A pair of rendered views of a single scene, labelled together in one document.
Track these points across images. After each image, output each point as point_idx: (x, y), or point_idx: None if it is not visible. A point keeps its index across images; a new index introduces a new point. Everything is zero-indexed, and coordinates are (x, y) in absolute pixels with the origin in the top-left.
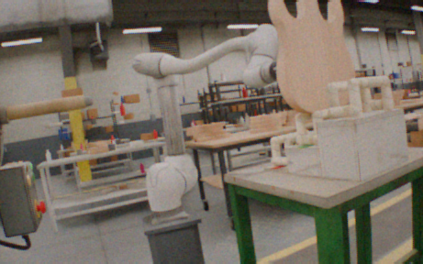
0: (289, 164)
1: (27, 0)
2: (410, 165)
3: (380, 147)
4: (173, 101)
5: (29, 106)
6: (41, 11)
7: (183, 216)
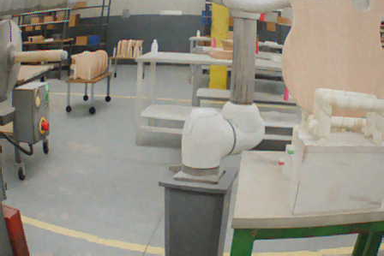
0: (284, 165)
1: None
2: (373, 215)
3: (338, 184)
4: (246, 37)
5: (27, 55)
6: (27, 1)
7: (210, 181)
